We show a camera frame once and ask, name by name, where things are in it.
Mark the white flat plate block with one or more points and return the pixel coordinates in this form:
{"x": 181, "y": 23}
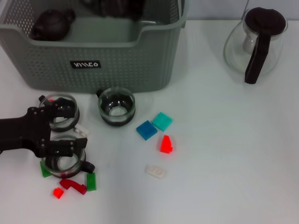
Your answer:
{"x": 155, "y": 172}

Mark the bright red slope block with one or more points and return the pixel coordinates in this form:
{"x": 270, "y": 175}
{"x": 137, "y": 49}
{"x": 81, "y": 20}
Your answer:
{"x": 166, "y": 144}

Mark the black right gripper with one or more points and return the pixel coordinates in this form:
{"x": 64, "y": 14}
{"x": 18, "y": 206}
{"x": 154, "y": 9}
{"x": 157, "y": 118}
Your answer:
{"x": 121, "y": 8}

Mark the dark clay teapot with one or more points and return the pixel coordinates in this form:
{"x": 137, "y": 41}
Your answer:
{"x": 52, "y": 25}

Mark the bright red small cube block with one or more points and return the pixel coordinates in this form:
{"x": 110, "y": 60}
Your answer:
{"x": 58, "y": 193}

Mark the glass teacup black sleeve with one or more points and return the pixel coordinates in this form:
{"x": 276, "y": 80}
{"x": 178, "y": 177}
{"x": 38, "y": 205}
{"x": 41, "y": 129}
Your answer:
{"x": 63, "y": 126}
{"x": 65, "y": 166}
{"x": 116, "y": 117}

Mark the small white building block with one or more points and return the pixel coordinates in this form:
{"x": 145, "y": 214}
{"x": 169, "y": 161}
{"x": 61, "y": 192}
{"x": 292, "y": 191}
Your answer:
{"x": 81, "y": 130}

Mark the blue square building block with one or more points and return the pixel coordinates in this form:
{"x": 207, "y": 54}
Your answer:
{"x": 146, "y": 130}

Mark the dark red arch block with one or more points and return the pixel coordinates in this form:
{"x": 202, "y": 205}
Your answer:
{"x": 70, "y": 183}

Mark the green building block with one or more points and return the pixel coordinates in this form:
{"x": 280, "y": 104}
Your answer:
{"x": 44, "y": 172}
{"x": 91, "y": 183}

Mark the teal square building block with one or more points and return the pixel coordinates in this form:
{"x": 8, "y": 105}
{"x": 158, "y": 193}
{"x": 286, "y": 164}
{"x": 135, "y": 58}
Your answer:
{"x": 162, "y": 121}

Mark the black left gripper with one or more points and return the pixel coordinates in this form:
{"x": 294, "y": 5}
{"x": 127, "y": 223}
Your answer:
{"x": 25, "y": 135}

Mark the glass teapot black lid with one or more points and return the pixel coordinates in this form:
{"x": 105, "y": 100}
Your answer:
{"x": 264, "y": 21}

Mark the grey perforated storage bin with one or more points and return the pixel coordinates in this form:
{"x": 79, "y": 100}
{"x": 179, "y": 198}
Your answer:
{"x": 116, "y": 70}

